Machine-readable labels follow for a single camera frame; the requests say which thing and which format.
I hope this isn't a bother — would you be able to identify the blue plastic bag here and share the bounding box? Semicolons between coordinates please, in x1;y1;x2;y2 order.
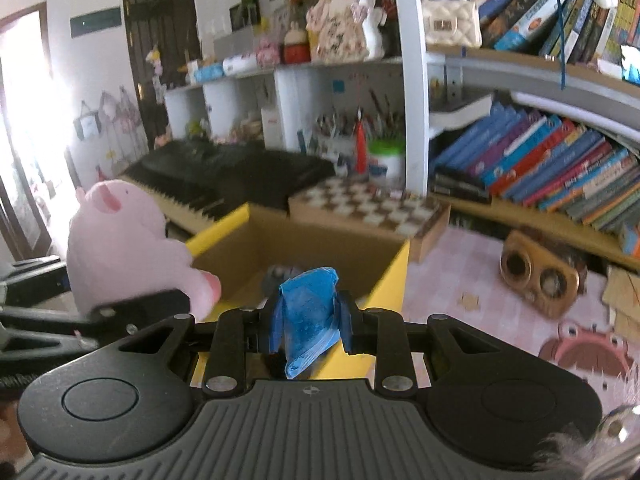
279;266;340;379

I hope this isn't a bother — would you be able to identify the pink plush pig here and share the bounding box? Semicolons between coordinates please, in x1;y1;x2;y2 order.
66;180;221;321

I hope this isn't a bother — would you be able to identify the grey purple toy truck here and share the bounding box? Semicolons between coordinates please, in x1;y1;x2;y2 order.
260;264;303;297

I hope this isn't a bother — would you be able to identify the yellow cardboard box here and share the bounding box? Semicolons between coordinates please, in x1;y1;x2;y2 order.
185;202;411;380

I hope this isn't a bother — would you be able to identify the pink checkered tablecloth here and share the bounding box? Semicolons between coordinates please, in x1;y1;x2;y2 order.
402;228;639;413

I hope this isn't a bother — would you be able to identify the wooden chessboard box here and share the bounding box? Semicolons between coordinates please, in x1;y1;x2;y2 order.
288;177;450;263

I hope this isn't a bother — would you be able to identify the black electronic keyboard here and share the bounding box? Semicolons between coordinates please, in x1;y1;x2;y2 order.
119;140;334;234

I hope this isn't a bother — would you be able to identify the wooden retro speaker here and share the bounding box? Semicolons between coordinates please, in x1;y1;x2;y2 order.
499;229;588;320

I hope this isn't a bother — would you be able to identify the red bottle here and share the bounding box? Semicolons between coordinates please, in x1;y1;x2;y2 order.
355;107;368;174

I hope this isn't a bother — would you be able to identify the green lid white jar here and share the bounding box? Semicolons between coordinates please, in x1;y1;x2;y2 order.
368;139;406;188

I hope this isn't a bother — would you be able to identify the row of leaning books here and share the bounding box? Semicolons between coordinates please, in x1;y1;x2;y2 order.
428;103;639;259

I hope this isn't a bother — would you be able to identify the white bookshelf unit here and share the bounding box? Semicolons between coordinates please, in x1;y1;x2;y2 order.
162;0;640;271

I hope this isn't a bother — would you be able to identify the floral pig ornament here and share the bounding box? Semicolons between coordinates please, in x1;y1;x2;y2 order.
306;0;386;64

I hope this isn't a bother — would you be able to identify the cream quilted handbag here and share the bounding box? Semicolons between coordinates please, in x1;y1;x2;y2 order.
422;0;483;49

